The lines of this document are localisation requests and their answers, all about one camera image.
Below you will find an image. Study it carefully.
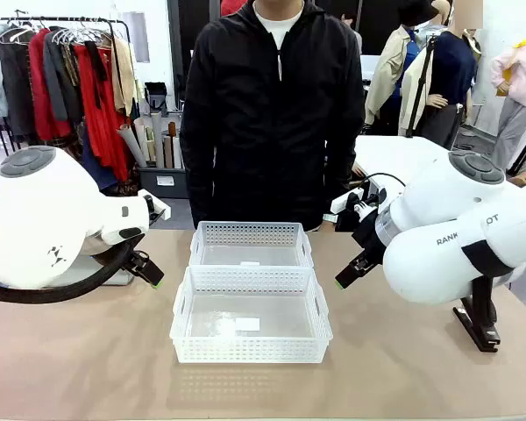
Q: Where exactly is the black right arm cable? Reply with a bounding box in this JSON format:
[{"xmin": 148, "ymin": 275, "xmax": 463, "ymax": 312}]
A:
[{"xmin": 361, "ymin": 172, "xmax": 407, "ymax": 195}]

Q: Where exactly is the grey storage bin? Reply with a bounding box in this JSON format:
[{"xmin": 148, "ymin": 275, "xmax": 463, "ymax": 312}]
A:
[{"xmin": 137, "ymin": 165, "xmax": 189, "ymax": 200}]

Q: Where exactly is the long red hanging dress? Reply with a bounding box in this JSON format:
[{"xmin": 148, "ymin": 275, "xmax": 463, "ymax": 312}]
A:
[{"xmin": 73, "ymin": 42, "xmax": 132, "ymax": 183}]

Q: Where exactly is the black sleeved right forearm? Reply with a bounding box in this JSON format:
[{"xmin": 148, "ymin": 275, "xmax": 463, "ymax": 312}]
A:
[{"xmin": 179, "ymin": 139, "xmax": 217, "ymax": 230}]

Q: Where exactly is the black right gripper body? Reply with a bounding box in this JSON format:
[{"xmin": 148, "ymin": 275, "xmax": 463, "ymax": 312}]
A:
[{"xmin": 351, "ymin": 209, "xmax": 387, "ymax": 260}]

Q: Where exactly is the black clothes rack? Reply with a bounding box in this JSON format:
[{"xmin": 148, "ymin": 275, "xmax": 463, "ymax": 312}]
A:
[{"xmin": 0, "ymin": 9, "xmax": 137, "ymax": 211}]

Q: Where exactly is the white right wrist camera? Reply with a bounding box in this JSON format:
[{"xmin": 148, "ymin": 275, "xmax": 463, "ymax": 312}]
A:
[{"xmin": 330, "ymin": 185, "xmax": 389, "ymax": 217}]

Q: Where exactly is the dark grey hanging garment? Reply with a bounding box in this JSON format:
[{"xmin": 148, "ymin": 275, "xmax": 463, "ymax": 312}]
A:
[{"xmin": 0, "ymin": 38, "xmax": 39, "ymax": 138}]

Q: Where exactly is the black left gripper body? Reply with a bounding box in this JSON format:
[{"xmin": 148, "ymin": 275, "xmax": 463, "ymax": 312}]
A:
[{"xmin": 123, "ymin": 247, "xmax": 151, "ymax": 274}]

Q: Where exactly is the grey wall poster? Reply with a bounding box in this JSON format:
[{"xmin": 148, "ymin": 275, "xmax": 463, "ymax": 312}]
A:
[{"xmin": 122, "ymin": 10, "xmax": 151, "ymax": 64}]

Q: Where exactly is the red hanging jacket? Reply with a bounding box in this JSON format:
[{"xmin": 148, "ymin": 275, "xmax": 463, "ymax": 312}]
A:
[{"xmin": 27, "ymin": 27, "xmax": 74, "ymax": 142}]

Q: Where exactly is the mannequin with beige coat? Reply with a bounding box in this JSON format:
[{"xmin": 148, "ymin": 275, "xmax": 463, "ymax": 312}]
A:
[{"xmin": 363, "ymin": 0, "xmax": 439, "ymax": 138}]

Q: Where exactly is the brown paper roll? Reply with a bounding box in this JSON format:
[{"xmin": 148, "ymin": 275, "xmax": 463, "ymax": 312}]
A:
[{"xmin": 167, "ymin": 121, "xmax": 178, "ymax": 170}]

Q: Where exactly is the white background table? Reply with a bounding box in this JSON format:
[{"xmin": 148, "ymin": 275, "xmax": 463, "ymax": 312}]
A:
[{"xmin": 353, "ymin": 134, "xmax": 459, "ymax": 188}]

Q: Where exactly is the grey paper roll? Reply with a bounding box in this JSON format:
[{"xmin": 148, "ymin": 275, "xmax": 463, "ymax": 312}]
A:
[{"xmin": 116, "ymin": 123, "xmax": 148, "ymax": 168}]

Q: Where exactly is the mannequin with navy top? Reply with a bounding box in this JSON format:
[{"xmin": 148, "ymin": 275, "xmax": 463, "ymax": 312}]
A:
[{"xmin": 416, "ymin": 0, "xmax": 483, "ymax": 153}]

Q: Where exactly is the black sleeved left forearm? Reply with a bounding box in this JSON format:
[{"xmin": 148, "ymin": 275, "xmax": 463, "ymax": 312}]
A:
[{"xmin": 322, "ymin": 131, "xmax": 366, "ymax": 220}]

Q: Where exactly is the grey hanging jacket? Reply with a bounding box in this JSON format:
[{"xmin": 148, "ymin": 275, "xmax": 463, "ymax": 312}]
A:
[{"xmin": 42, "ymin": 29, "xmax": 85, "ymax": 125}]

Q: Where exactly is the white perforated plastic basket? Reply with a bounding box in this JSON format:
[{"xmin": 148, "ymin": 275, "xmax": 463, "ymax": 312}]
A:
[
  {"xmin": 169, "ymin": 264, "xmax": 334, "ymax": 365},
  {"xmin": 188, "ymin": 220, "xmax": 316, "ymax": 269}
]

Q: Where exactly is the beige hanging garment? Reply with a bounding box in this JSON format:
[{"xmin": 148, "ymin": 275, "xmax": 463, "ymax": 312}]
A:
[{"xmin": 110, "ymin": 35, "xmax": 138, "ymax": 118}]

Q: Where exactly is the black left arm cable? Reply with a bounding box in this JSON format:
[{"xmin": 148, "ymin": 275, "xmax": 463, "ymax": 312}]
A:
[{"xmin": 0, "ymin": 232, "xmax": 146, "ymax": 305}]

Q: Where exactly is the black stapler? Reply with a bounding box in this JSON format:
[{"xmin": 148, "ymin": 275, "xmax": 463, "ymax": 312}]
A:
[{"xmin": 452, "ymin": 294, "xmax": 502, "ymax": 353}]

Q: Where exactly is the person in black jacket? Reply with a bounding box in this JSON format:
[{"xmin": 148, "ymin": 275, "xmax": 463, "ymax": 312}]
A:
[{"xmin": 179, "ymin": 0, "xmax": 366, "ymax": 232}]

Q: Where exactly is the mannequin with pink jacket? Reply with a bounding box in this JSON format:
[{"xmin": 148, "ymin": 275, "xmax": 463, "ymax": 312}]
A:
[{"xmin": 488, "ymin": 16, "xmax": 526, "ymax": 173}]

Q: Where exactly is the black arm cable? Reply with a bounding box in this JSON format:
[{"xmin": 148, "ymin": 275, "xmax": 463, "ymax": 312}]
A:
[
  {"xmin": 361, "ymin": 172, "xmax": 407, "ymax": 195},
  {"xmin": 0, "ymin": 232, "xmax": 146, "ymax": 305}
]

